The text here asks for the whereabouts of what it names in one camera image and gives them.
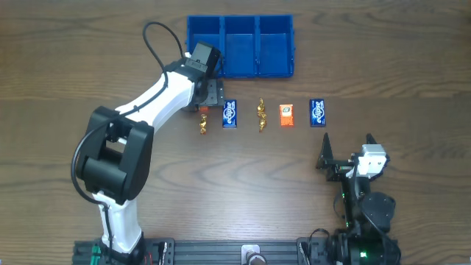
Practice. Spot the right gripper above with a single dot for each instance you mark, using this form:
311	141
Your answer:
338	169

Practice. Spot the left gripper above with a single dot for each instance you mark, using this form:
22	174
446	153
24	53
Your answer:
216	95

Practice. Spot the orange candy box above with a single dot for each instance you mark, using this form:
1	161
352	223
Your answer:
286	116
204	109

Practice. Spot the blue candy pack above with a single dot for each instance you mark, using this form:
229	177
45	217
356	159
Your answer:
317	113
229	114

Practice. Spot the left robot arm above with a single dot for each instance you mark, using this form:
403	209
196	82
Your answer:
173	95

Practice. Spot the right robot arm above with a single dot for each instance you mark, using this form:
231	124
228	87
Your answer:
375	213

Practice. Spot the blue tray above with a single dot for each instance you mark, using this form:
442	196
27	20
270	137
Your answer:
239	55

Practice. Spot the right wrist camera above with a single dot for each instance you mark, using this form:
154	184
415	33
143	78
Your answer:
371	160

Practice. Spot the mounting rail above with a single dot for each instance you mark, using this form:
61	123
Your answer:
213	252

